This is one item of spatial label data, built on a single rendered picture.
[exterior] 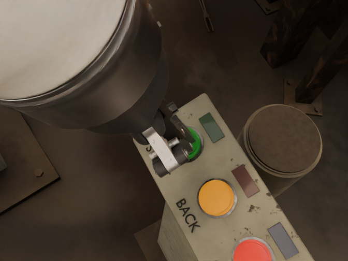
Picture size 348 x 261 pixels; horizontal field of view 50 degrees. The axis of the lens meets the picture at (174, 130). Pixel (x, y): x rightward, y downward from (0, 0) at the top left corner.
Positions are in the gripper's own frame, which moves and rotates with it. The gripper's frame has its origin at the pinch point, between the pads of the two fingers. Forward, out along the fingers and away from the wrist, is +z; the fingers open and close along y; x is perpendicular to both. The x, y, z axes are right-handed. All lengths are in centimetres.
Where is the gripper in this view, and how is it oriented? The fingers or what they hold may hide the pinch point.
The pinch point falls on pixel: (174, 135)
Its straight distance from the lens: 40.5
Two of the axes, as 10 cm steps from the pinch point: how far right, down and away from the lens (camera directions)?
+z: 2.4, 2.4, 9.4
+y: -4.8, -8.2, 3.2
